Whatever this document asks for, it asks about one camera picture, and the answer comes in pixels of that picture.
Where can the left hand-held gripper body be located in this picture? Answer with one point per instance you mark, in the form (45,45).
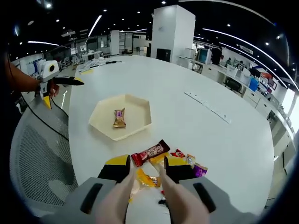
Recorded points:
(45,70)

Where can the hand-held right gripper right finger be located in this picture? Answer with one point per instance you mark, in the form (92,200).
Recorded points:
(224,210)

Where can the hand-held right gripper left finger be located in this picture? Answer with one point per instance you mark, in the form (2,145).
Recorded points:
(70,210)

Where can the purple food packet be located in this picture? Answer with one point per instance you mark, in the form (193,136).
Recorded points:
(199,171)

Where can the pink food tongs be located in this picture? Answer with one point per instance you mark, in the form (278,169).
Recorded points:
(116,205)

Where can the small white-blue candy food packet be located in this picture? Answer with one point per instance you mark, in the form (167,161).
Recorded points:
(190,159)

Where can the small black food packet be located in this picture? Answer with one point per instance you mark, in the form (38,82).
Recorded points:
(162,202)

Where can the red-orange food packet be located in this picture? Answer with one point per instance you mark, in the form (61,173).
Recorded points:
(162,192)

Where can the gold-purple food bar packet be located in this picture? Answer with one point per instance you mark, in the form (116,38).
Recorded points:
(119,119)

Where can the cream hexagonal tray container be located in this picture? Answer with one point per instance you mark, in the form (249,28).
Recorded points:
(133,112)

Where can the small red food packet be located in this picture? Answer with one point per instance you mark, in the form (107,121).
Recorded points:
(178,153)

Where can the clear orange-ended food packet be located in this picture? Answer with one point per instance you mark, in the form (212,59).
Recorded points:
(157,163)

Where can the dark red food bar packet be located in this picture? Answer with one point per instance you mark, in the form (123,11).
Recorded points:
(149,152)

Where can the person's left hand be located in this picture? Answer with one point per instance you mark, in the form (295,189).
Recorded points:
(53,89)

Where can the black flat device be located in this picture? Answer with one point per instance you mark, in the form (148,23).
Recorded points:
(112,62)

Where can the grey mesh office chair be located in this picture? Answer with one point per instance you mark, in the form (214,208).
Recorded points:
(39,158)

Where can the black floor cabinet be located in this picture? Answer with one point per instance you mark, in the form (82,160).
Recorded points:
(163,55)

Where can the white square pillar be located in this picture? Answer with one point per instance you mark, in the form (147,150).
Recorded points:
(172,32)

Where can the long white office counter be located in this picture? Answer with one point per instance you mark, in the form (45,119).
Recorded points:
(251,96)

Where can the blue storage box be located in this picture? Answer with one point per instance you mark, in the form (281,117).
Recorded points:
(254,84)

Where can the white desktop monitor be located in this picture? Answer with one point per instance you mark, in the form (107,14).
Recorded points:
(205,56)

